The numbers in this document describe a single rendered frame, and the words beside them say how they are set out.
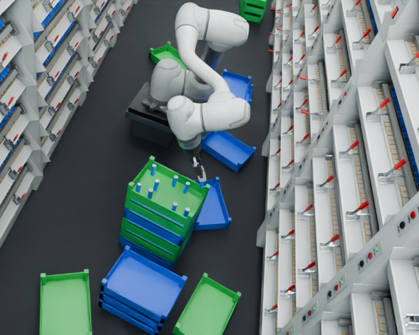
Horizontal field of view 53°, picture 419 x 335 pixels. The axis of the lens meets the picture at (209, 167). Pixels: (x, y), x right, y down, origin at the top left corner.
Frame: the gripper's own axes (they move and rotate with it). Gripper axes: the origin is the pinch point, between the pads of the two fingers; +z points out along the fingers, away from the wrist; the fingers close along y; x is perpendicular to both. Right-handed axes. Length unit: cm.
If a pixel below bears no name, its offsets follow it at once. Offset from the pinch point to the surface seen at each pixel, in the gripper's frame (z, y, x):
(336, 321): -3, 70, 36
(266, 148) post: 71, -67, 35
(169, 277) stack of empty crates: 33.2, 27.2, -24.1
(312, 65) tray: 11, -66, 64
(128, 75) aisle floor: 41, -134, -47
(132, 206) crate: 8.8, 2.8, -33.1
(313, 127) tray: 6, -18, 52
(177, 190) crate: 12.1, -3.2, -12.9
